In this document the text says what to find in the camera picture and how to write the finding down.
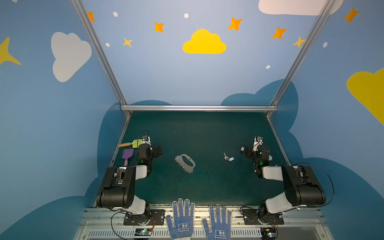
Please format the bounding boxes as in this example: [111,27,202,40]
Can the right green circuit board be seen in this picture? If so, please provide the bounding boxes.
[261,228,278,239]

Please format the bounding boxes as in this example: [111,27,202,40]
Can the green toy spatula wooden handle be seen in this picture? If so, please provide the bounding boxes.
[118,139,143,149]

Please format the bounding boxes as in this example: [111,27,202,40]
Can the right aluminium frame post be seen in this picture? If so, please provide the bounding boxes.
[266,0,337,119]

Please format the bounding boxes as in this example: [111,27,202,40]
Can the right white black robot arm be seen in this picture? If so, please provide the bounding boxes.
[241,145,327,225]

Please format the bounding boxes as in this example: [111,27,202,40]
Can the right blue dotted work glove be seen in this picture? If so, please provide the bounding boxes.
[202,204,232,240]

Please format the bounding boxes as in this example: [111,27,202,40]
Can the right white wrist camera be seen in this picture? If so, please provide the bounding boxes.
[253,136,263,148]

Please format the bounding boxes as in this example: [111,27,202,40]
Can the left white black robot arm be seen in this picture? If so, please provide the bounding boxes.
[96,144,163,226]

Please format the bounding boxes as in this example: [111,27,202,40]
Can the left aluminium frame post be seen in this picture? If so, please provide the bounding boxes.
[71,0,127,107]

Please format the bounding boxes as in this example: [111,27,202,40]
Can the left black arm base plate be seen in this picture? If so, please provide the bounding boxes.
[123,209,166,226]

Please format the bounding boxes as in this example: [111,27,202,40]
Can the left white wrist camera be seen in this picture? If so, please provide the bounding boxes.
[142,135,151,145]

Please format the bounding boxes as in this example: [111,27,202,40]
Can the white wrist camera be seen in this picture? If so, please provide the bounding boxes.
[253,136,263,148]
[142,135,151,145]

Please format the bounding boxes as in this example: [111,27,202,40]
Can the green circuit board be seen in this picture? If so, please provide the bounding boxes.
[261,228,278,239]
[134,229,153,238]

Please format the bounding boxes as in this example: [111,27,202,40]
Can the left blue dotted work glove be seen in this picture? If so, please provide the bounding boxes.
[166,198,195,240]

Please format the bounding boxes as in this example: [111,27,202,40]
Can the front aluminium rail base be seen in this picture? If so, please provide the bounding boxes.
[73,205,334,240]

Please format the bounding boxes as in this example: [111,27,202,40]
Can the purple toy spatula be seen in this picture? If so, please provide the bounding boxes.
[122,149,134,167]

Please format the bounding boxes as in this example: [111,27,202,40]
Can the aluminium frame post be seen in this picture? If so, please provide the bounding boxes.
[266,0,337,119]
[71,0,127,107]

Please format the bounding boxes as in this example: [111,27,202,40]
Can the blue dotted work glove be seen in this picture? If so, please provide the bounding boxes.
[166,198,195,240]
[202,204,232,240]

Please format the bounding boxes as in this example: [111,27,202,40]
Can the horizontal aluminium frame bar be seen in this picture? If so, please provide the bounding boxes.
[121,105,278,112]

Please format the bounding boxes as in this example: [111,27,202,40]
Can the key with blue tag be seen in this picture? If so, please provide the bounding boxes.
[224,153,236,162]

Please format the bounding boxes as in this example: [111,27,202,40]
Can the left green circuit board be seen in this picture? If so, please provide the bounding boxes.
[134,229,153,238]

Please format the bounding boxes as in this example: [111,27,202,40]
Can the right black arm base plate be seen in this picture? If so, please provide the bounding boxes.
[240,206,284,226]

